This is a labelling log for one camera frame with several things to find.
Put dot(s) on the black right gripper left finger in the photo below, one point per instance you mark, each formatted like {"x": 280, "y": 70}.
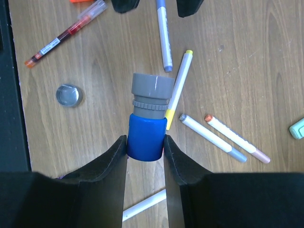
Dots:
{"x": 89, "y": 197}

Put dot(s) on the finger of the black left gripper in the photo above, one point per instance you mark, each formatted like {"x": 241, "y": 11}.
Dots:
{"x": 188, "y": 7}
{"x": 124, "y": 6}

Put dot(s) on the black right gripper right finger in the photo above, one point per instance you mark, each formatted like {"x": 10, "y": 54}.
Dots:
{"x": 198, "y": 198}

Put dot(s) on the yellow tip marker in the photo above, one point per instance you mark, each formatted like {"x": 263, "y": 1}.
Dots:
{"x": 178, "y": 86}

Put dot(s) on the blue cap glue stick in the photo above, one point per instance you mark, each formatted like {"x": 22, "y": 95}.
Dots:
{"x": 147, "y": 123}

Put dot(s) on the grey round cap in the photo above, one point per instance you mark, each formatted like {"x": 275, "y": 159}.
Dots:
{"x": 69, "y": 95}

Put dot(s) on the pink tip marker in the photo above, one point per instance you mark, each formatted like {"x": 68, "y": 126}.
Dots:
{"x": 143, "y": 205}

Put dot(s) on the red pen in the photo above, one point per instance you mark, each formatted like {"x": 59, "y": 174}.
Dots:
{"x": 83, "y": 19}

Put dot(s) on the orange black highlighter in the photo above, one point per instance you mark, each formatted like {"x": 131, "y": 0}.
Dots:
{"x": 79, "y": 1}

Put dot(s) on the grey tip marker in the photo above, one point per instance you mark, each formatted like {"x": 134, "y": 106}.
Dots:
{"x": 211, "y": 137}

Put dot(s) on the beige tip marker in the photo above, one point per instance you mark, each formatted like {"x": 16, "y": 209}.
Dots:
{"x": 223, "y": 129}

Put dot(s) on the black mounting base bar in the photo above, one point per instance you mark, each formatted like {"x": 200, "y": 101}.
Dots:
{"x": 14, "y": 151}

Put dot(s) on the green grey highlighter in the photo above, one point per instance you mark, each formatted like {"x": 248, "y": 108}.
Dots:
{"x": 297, "y": 129}

